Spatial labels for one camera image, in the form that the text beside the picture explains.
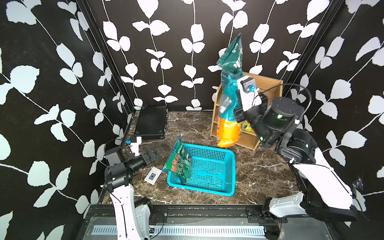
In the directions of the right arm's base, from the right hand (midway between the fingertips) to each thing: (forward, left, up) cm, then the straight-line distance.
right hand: (236, 88), depth 49 cm
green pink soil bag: (-7, +23, -42) cm, 48 cm away
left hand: (-6, +31, -31) cm, 44 cm away
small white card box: (-9, +39, -55) cm, 68 cm away
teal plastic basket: (-5, +4, -56) cm, 57 cm away
